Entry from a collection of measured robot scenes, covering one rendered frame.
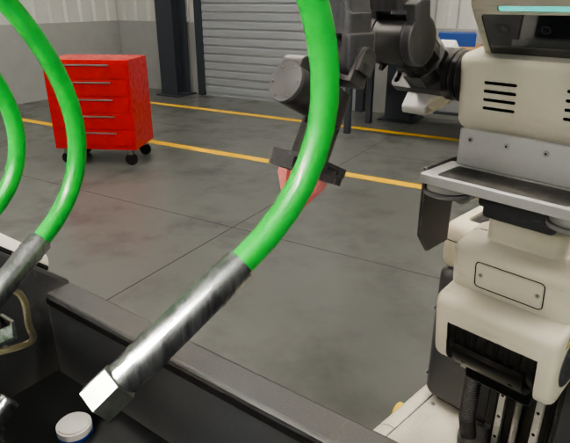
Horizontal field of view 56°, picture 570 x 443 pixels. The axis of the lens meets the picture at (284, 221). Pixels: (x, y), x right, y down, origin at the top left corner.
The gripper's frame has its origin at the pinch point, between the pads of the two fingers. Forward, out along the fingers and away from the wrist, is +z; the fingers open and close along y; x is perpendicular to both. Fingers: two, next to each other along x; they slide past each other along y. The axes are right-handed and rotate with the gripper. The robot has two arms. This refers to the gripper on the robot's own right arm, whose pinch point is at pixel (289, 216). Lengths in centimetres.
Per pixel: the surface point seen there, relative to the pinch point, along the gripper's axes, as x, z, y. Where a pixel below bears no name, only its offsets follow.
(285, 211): -40, -2, 35
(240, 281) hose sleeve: -41, 2, 34
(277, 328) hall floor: 117, 52, -88
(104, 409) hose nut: -45, 9, 33
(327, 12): -43, -11, 35
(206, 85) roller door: 417, -115, -598
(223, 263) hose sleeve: -42, 1, 34
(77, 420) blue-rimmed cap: -24.7, 29.6, 1.0
